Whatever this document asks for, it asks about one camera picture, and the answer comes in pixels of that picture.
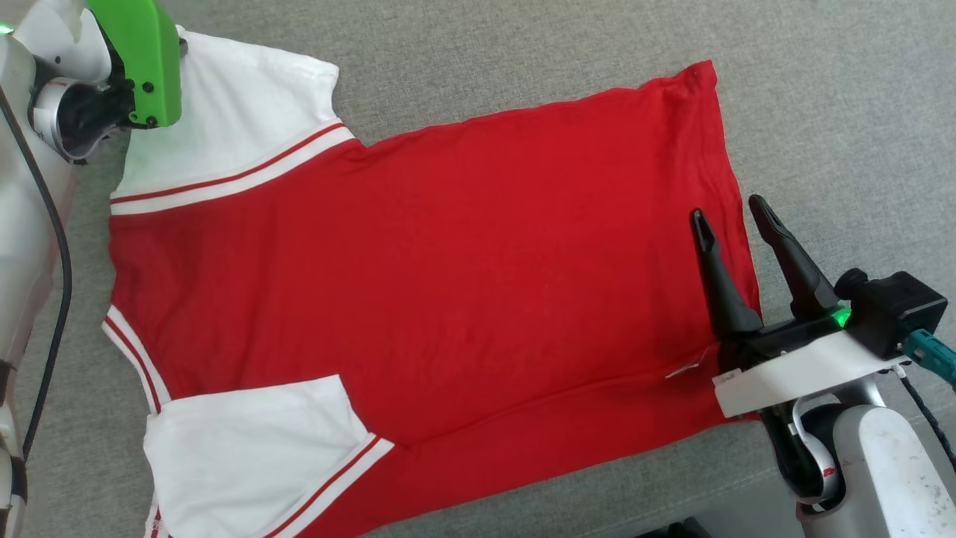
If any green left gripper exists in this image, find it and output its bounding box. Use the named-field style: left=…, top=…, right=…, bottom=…
left=58, top=0, right=184, bottom=147

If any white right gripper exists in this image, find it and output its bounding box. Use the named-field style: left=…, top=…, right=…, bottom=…
left=689, top=194, right=909, bottom=419

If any red and white garment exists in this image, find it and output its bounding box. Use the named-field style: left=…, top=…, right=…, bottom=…
left=101, top=26, right=763, bottom=538

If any teal right camera plug cable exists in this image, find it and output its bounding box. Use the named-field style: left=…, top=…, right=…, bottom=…
left=898, top=329, right=956, bottom=453

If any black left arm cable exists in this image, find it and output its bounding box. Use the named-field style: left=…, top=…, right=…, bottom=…
left=0, top=86, right=74, bottom=461

